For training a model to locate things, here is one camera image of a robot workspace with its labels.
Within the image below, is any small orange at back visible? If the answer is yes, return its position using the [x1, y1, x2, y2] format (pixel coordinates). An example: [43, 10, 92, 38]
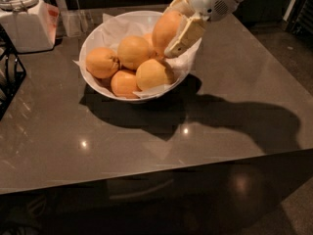
[143, 33, 157, 58]

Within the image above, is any red and white packet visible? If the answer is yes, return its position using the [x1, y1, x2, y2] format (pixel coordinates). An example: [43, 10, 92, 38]
[46, 4, 60, 38]

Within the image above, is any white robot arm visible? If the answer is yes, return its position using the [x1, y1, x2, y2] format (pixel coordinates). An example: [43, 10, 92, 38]
[164, 0, 244, 58]

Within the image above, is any white ceramic clip-top jar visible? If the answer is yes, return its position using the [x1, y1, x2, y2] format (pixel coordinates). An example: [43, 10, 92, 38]
[0, 0, 56, 53]

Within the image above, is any white ceramic bowl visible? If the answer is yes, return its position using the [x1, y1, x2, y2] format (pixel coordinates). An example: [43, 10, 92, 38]
[78, 10, 198, 102]

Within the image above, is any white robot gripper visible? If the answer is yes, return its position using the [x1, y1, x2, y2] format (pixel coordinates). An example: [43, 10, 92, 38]
[164, 0, 239, 59]

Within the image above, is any clear plastic container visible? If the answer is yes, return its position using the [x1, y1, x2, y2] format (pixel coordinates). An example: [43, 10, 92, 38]
[61, 10, 93, 37]

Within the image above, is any black wire rack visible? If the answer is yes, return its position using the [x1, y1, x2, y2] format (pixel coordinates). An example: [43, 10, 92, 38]
[0, 25, 26, 119]

